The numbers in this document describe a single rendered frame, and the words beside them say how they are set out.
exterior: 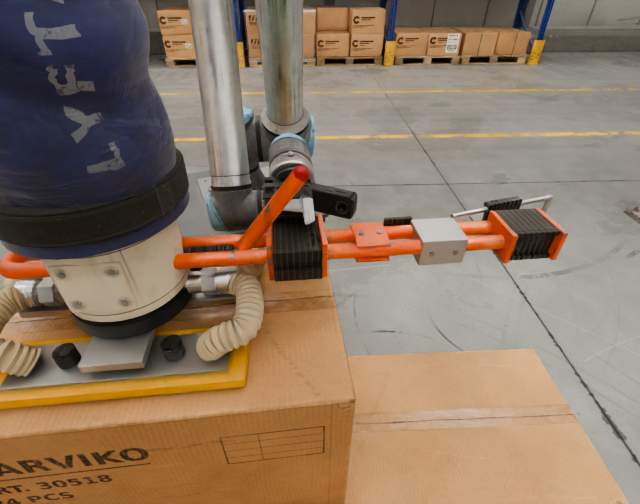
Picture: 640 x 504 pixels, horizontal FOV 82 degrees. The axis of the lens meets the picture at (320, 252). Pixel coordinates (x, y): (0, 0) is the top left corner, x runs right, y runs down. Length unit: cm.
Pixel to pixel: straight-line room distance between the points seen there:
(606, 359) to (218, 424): 188
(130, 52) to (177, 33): 746
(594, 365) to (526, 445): 111
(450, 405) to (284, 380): 58
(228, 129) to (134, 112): 41
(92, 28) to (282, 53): 67
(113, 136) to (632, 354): 219
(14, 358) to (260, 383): 31
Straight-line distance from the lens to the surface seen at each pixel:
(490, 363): 116
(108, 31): 42
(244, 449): 63
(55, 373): 63
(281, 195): 50
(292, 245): 52
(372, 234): 55
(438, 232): 58
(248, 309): 52
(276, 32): 101
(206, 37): 85
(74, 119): 42
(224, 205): 84
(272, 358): 58
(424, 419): 101
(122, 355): 57
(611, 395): 204
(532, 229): 63
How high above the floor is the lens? 140
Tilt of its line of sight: 37 degrees down
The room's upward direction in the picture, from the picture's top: straight up
